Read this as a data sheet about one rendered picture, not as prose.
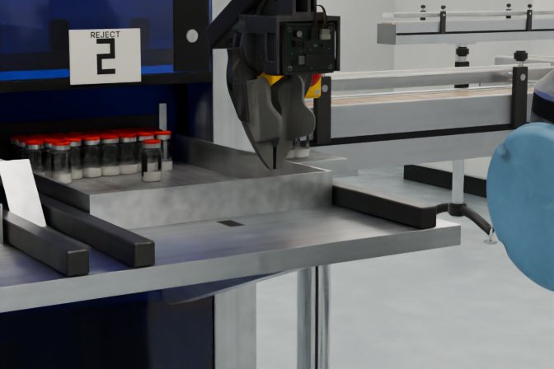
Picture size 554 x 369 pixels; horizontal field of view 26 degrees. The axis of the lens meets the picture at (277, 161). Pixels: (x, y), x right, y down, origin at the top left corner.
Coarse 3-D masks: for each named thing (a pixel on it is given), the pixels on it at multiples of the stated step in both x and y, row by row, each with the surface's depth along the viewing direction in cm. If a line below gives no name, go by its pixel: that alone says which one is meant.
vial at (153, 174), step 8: (144, 144) 133; (152, 144) 132; (144, 152) 133; (152, 152) 132; (160, 152) 133; (144, 160) 133; (152, 160) 133; (160, 160) 133; (144, 168) 133; (152, 168) 133; (160, 168) 133; (144, 176) 133; (152, 176) 133; (160, 176) 133
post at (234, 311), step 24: (216, 0) 140; (216, 72) 141; (192, 96) 146; (216, 96) 142; (192, 120) 146; (216, 120) 142; (240, 144) 144; (240, 288) 147; (216, 312) 145; (240, 312) 147; (216, 336) 146; (240, 336) 148; (216, 360) 146; (240, 360) 148
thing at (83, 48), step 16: (80, 32) 132; (96, 32) 133; (112, 32) 134; (128, 32) 135; (80, 48) 132; (96, 48) 133; (128, 48) 135; (80, 64) 132; (112, 64) 134; (128, 64) 135; (80, 80) 132; (96, 80) 133; (112, 80) 134; (128, 80) 135
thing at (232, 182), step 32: (0, 160) 127; (192, 160) 145; (224, 160) 138; (256, 160) 132; (64, 192) 112; (96, 192) 127; (128, 192) 108; (160, 192) 110; (192, 192) 112; (224, 192) 114; (256, 192) 116; (288, 192) 117; (320, 192) 119; (128, 224) 109; (160, 224) 111
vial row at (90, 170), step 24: (48, 144) 133; (72, 144) 134; (96, 144) 136; (120, 144) 138; (168, 144) 140; (48, 168) 133; (72, 168) 134; (96, 168) 136; (120, 168) 138; (168, 168) 141
